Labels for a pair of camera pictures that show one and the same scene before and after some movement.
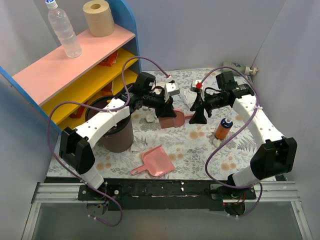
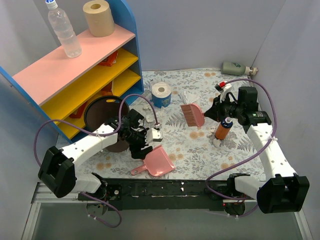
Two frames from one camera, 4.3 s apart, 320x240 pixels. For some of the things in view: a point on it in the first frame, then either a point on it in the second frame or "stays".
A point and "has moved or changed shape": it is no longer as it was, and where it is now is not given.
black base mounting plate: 164,194 stays
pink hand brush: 177,121 has moved or changed shape
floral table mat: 187,126 stays
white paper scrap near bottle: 212,132 stays
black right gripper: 201,104 to 216,110
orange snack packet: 110,60 stays
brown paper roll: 100,18 stays
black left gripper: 164,104 to 139,146
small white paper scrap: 216,142 stays
